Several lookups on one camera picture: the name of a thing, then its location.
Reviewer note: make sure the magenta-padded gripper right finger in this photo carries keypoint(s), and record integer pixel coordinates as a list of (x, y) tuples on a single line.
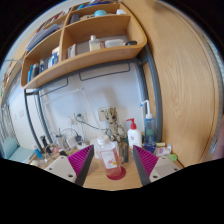
[(163, 168)]

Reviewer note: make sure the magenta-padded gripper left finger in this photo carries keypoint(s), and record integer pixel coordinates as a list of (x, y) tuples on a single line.
[(61, 168)]

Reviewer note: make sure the clear drink bottle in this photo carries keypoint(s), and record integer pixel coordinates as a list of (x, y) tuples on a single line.
[(110, 160)]

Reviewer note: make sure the green packet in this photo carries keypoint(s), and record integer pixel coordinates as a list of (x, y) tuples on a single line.
[(172, 157)]

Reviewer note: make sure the black power adapter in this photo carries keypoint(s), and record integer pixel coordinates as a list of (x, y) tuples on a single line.
[(62, 153)]

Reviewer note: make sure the white wrapped packet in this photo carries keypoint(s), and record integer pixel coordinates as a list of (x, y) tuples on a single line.
[(163, 150)]

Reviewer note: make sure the blue tissue pack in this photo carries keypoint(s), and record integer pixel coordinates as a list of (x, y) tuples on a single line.
[(150, 148)]

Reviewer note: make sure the white charger with black plug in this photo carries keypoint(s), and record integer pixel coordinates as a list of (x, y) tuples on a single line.
[(71, 141)]

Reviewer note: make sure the blue tube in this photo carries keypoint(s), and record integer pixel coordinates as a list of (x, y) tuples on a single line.
[(37, 152)]

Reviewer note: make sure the black bottle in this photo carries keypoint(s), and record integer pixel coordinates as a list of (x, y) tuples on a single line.
[(44, 143)]

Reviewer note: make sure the white lotion bottle, red pump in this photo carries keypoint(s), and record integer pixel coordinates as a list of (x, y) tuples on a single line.
[(134, 136)]

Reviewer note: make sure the teal cushion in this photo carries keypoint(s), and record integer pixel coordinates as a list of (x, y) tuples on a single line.
[(13, 151)]

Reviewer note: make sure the brown tree figurine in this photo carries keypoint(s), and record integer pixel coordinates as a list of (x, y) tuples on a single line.
[(113, 125)]

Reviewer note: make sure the white desk lamp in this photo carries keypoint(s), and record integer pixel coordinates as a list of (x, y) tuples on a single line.
[(66, 94)]

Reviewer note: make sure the wooden shelf unit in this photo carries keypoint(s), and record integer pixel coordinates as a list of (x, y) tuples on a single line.
[(100, 55)]

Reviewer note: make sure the white double wall socket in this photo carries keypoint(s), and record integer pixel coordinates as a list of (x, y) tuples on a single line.
[(71, 119)]

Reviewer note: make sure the white single wall socket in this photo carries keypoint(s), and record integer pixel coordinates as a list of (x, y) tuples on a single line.
[(102, 114)]

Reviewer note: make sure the grey metal desk frame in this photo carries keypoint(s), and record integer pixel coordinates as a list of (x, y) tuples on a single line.
[(155, 93)]

